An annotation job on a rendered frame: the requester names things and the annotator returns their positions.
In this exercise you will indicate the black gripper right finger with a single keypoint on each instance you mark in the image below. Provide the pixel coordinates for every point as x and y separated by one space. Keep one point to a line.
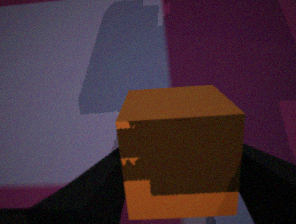
268 187

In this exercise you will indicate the orange cube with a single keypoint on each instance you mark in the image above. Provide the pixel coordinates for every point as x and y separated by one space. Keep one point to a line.
181 151

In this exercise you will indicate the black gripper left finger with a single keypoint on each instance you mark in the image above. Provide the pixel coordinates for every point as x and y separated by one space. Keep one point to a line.
95 197

